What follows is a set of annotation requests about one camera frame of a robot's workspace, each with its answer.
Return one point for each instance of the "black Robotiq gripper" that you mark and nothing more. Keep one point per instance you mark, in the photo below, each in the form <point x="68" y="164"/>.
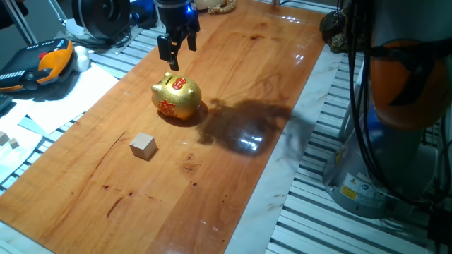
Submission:
<point x="176" y="17"/>

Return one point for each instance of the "plain wooden cube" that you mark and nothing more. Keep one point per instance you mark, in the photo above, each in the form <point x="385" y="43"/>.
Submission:
<point x="143" y="146"/>

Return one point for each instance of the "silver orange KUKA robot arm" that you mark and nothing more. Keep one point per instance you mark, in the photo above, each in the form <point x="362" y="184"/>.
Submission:
<point x="399" y="81"/>

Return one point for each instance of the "white rounded object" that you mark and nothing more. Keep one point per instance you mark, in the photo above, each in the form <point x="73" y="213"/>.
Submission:
<point x="82" y="58"/>

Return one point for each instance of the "black bulky object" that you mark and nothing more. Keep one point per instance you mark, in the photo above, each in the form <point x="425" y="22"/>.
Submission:
<point x="10" y="14"/>

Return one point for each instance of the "dark blue bag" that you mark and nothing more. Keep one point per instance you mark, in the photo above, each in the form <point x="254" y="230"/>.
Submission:
<point x="143" y="12"/>

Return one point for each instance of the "gold piggy bank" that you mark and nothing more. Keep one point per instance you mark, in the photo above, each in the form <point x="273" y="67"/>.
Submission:
<point x="176" y="98"/>

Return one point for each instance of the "black round device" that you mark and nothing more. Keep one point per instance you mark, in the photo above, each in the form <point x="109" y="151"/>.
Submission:
<point x="102" y="17"/>

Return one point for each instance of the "large white paper sheet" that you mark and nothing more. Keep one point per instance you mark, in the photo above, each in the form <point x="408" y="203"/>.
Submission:
<point x="70" y="98"/>

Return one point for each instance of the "grey metal stand leg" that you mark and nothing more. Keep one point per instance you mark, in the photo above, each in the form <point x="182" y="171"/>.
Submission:
<point x="19" y="21"/>
<point x="56" y="10"/>

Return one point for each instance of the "black orange teach pendant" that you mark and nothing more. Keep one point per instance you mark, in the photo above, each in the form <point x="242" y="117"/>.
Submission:
<point x="31" y="63"/>

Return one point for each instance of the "dark ornament figurine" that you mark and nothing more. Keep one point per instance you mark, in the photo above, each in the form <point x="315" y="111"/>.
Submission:
<point x="332" y="26"/>

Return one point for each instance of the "pale blue paper scrap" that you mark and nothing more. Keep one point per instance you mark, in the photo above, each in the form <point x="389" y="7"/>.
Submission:
<point x="31" y="125"/>

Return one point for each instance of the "small wooden block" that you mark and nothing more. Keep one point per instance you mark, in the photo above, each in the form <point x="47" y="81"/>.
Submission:
<point x="3" y="138"/>
<point x="14" y="143"/>

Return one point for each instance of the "black box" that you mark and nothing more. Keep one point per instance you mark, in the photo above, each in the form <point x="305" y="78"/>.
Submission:
<point x="439" y="225"/>

